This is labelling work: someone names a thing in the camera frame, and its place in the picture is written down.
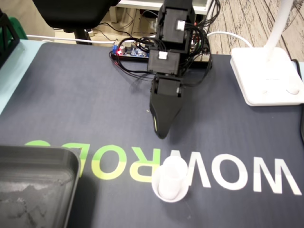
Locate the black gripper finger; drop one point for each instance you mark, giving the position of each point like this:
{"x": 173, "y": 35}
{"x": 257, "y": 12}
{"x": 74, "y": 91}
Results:
{"x": 168, "y": 111}

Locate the white desk lamp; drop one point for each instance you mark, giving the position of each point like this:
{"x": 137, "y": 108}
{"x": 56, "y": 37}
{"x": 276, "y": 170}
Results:
{"x": 263, "y": 76}

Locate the black truss frame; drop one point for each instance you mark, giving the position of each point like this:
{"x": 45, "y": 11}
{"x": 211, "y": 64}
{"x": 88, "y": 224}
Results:
{"x": 12, "y": 44}

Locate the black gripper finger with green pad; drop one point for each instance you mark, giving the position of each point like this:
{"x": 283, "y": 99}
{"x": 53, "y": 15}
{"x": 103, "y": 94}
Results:
{"x": 155, "y": 123}

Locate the dark mat with WOWROBO print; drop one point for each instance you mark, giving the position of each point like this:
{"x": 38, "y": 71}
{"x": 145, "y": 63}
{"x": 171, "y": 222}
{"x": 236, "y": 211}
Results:
{"x": 95, "y": 99}

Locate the black office chair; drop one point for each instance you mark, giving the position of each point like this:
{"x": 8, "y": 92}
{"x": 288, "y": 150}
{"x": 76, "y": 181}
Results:
{"x": 71, "y": 12}

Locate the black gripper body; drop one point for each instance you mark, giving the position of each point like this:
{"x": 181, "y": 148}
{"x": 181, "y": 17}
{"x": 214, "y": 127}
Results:
{"x": 167, "y": 86}

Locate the green box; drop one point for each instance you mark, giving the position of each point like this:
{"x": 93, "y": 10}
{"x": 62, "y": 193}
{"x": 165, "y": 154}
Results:
{"x": 17, "y": 28}

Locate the brown cardboard box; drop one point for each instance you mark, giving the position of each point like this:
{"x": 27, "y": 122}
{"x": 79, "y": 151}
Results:
{"x": 142, "y": 26}

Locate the blue circuit board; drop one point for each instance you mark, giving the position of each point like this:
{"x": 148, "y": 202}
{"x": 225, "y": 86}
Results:
{"x": 133, "y": 51}

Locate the black plastic tray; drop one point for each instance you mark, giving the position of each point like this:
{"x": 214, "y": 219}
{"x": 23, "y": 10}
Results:
{"x": 35, "y": 190}

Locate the short white plastic cup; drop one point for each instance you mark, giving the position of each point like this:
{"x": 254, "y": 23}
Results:
{"x": 183, "y": 193}

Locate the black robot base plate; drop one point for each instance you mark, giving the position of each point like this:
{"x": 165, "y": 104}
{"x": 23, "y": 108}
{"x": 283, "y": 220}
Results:
{"x": 128, "y": 59}

